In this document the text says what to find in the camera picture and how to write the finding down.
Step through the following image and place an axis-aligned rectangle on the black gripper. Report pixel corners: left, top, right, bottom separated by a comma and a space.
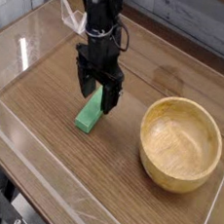
77, 30, 128, 114

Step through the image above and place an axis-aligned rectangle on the green rectangular block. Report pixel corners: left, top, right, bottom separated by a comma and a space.
74, 87, 103, 133

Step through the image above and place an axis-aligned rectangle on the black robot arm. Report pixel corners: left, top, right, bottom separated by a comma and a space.
76, 0, 130, 114

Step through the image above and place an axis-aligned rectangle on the brown wooden bowl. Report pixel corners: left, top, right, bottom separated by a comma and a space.
139, 96, 223, 194

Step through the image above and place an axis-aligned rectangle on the clear acrylic corner bracket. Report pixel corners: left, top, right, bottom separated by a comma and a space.
60, 0, 87, 35

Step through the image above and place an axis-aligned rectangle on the clear acrylic tray wall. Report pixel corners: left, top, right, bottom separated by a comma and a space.
0, 0, 224, 224

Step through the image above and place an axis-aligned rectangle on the black metal bracket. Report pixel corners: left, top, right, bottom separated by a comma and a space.
0, 194, 27, 224

